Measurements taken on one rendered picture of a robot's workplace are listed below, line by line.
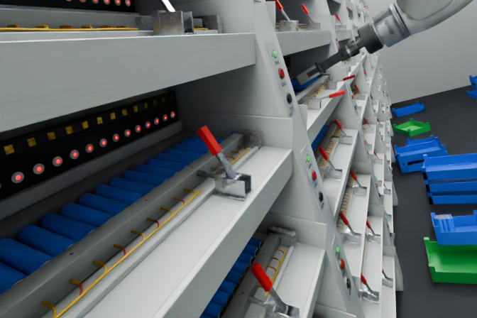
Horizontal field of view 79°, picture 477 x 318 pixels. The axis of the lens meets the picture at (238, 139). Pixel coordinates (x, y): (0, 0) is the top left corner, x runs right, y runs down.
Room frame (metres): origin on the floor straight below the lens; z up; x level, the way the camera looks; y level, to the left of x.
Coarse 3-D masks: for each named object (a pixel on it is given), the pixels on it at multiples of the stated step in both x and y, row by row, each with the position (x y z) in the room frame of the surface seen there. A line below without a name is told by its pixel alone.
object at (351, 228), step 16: (352, 160) 1.08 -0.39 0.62; (352, 176) 0.93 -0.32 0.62; (368, 176) 1.04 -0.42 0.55; (352, 192) 0.92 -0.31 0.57; (368, 192) 0.93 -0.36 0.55; (352, 208) 0.84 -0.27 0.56; (336, 224) 0.76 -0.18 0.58; (352, 224) 0.77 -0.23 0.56; (352, 240) 0.69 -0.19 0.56; (352, 256) 0.64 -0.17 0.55; (352, 272) 0.60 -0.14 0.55
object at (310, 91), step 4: (324, 76) 1.04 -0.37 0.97; (328, 76) 1.05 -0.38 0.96; (320, 80) 0.95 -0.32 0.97; (312, 84) 0.88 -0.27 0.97; (316, 84) 0.88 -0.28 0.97; (320, 84) 0.93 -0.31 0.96; (308, 88) 0.83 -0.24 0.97; (312, 88) 0.83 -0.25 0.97; (316, 88) 0.87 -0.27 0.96; (320, 88) 0.89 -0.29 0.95; (324, 88) 0.90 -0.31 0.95; (304, 92) 0.77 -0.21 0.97; (308, 92) 0.78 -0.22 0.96; (312, 92) 0.83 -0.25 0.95; (320, 92) 0.84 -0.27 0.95; (296, 96) 0.73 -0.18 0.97; (300, 96) 0.73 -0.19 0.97; (304, 96) 0.74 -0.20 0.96; (308, 96) 0.78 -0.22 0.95; (300, 100) 0.71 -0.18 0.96
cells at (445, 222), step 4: (436, 216) 1.32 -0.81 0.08; (440, 216) 1.31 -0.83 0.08; (444, 216) 1.30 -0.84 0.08; (448, 216) 1.28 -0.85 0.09; (436, 220) 1.29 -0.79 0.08; (440, 220) 1.27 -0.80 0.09; (444, 220) 1.26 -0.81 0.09; (448, 220) 1.25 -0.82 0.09; (452, 220) 1.26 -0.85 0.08; (436, 224) 1.29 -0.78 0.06; (440, 224) 1.26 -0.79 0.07; (444, 224) 1.26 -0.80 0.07; (448, 224) 1.25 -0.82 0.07; (452, 224) 1.25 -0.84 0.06; (440, 228) 1.26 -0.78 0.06; (444, 228) 1.25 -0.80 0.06; (448, 228) 1.26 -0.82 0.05; (452, 228) 1.24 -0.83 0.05
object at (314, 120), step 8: (288, 72) 1.08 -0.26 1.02; (296, 72) 1.13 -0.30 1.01; (328, 72) 1.07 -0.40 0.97; (336, 72) 1.06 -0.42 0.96; (344, 72) 1.05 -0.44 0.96; (336, 80) 1.06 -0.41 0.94; (320, 96) 0.83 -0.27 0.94; (328, 104) 0.74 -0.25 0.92; (336, 104) 0.90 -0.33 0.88; (304, 112) 0.53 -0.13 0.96; (312, 112) 0.66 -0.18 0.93; (320, 112) 0.66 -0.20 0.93; (328, 112) 0.75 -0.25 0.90; (304, 120) 0.53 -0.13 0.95; (312, 120) 0.60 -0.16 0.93; (320, 120) 0.66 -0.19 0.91; (312, 128) 0.58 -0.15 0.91; (320, 128) 0.67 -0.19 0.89; (312, 136) 0.59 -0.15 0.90
